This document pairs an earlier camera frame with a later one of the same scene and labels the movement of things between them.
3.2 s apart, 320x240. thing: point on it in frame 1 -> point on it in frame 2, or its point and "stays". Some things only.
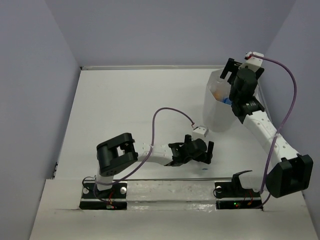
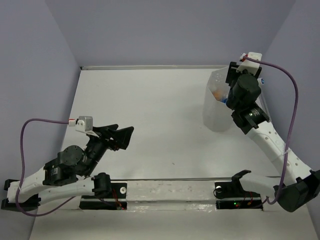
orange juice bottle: (218, 95) stays
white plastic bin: (218, 114) stays
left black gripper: (204, 158) -> (122, 137)
